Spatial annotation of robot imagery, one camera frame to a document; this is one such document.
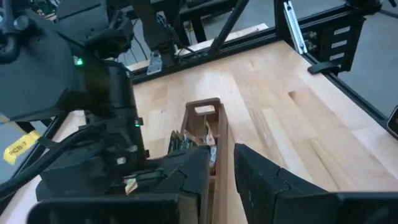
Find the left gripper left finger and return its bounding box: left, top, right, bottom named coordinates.
left=153, top=145, right=213, bottom=224

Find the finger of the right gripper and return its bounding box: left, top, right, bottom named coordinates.
left=132, top=149, right=196, bottom=185

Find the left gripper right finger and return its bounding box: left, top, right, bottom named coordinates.
left=233, top=142, right=340, bottom=224

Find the wooden tea organizer box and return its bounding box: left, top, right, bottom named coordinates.
left=179, top=97, right=246, bottom=224

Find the beige vanilla cinnamon tea packet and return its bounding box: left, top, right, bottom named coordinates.
left=202, top=119, right=218, bottom=170
left=167, top=129, right=201, bottom=155

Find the black table edge clamp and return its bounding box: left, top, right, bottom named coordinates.
left=307, top=61, right=342, bottom=75
left=386, top=105, right=398, bottom=140

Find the silver aluminium extrusion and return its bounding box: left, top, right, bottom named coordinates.
left=282, top=0, right=308, bottom=55

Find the black box with white labels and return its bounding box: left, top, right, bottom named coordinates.
left=303, top=14, right=367, bottom=73

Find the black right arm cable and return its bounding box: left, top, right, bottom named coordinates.
left=0, top=126, right=106, bottom=200

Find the yellow cable label tag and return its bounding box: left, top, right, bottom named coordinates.
left=2, top=129, right=41, bottom=166

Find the silver metal bracket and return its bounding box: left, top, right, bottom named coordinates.
left=146, top=50, right=164, bottom=76

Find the black aluminium table frame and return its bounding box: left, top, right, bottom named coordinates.
left=124, top=0, right=398, bottom=131

